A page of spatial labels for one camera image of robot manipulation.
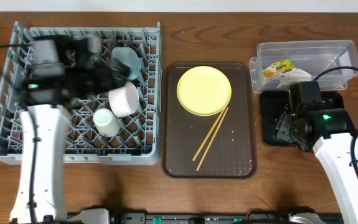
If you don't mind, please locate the black waste tray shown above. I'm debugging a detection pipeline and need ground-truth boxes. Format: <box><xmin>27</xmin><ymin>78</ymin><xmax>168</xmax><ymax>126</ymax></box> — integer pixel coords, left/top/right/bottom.
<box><xmin>260</xmin><ymin>91</ymin><xmax>344</xmax><ymax>146</ymax></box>

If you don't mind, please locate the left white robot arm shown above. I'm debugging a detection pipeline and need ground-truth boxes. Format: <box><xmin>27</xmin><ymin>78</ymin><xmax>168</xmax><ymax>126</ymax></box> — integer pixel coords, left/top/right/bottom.
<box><xmin>10</xmin><ymin>59</ymin><xmax>134</xmax><ymax>223</ymax></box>

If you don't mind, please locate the pink white bowl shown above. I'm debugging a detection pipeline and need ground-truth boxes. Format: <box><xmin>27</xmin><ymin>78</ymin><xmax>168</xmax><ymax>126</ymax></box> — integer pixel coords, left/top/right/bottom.
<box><xmin>108</xmin><ymin>82</ymin><xmax>139</xmax><ymax>118</ymax></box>

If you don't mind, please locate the clear plastic waste bin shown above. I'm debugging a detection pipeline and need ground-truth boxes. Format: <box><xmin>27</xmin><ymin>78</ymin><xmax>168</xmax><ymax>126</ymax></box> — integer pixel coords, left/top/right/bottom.
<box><xmin>249</xmin><ymin>40</ymin><xmax>358</xmax><ymax>93</ymax></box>

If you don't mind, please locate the wooden chopstick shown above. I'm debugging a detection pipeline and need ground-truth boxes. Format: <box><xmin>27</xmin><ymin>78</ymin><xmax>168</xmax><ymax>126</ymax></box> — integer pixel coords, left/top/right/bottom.
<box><xmin>192</xmin><ymin>107</ymin><xmax>228</xmax><ymax>161</ymax></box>
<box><xmin>196</xmin><ymin>110</ymin><xmax>228</xmax><ymax>172</ymax></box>

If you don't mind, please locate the green snack wrapper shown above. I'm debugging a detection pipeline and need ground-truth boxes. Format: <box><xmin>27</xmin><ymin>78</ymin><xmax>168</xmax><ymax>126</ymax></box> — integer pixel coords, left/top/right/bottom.
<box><xmin>263</xmin><ymin>59</ymin><xmax>295</xmax><ymax>78</ymax></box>

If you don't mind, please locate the yellow round plate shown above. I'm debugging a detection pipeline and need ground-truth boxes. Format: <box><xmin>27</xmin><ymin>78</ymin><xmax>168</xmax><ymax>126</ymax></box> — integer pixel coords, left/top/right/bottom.
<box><xmin>176</xmin><ymin>66</ymin><xmax>232</xmax><ymax>116</ymax></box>

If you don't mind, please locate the white tissue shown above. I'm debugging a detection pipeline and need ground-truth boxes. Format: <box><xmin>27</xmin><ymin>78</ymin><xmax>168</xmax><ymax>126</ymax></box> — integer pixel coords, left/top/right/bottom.
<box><xmin>276</xmin><ymin>68</ymin><xmax>312</xmax><ymax>89</ymax></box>

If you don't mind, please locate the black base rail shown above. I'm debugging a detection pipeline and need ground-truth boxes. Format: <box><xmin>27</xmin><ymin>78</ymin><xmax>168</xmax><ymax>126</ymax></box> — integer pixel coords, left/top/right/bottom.
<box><xmin>67</xmin><ymin>207</ymin><xmax>344</xmax><ymax>224</ymax></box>

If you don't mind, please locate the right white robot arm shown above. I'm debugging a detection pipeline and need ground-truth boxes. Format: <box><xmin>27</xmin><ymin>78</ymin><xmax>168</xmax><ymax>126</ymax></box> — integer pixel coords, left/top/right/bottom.
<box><xmin>275</xmin><ymin>108</ymin><xmax>358</xmax><ymax>223</ymax></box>

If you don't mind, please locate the grey plastic dishwasher rack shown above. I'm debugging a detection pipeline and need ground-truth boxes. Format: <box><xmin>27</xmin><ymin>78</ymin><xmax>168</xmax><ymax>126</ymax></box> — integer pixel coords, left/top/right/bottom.
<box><xmin>0</xmin><ymin>22</ymin><xmax>162</xmax><ymax>165</ymax></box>

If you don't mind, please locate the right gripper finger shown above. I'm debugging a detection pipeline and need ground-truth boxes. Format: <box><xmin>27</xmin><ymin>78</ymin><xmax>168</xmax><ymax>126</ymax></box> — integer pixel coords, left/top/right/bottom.
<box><xmin>276</xmin><ymin>113</ymin><xmax>294</xmax><ymax>128</ymax></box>
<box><xmin>274</xmin><ymin>124</ymin><xmax>293</xmax><ymax>143</ymax></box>

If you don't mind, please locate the light blue bowl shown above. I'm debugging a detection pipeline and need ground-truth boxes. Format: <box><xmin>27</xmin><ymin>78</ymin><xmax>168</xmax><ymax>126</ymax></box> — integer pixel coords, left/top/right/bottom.
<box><xmin>111</xmin><ymin>47</ymin><xmax>141</xmax><ymax>82</ymax></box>

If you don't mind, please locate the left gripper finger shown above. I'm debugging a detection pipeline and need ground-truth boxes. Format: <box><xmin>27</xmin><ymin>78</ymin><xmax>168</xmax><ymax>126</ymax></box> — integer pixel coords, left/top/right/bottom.
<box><xmin>111</xmin><ymin>81</ymin><xmax>132</xmax><ymax>93</ymax></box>
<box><xmin>110</xmin><ymin>60</ymin><xmax>131</xmax><ymax>80</ymax></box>

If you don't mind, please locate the dark brown serving tray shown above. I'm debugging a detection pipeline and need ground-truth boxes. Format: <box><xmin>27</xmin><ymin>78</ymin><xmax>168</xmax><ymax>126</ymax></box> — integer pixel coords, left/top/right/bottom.
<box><xmin>161</xmin><ymin>62</ymin><xmax>257</xmax><ymax>179</ymax></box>

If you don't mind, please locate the pale green cup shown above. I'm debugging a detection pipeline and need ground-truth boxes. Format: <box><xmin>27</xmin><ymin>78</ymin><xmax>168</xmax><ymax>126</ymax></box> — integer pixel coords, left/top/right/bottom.
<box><xmin>93</xmin><ymin>108</ymin><xmax>120</xmax><ymax>137</ymax></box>

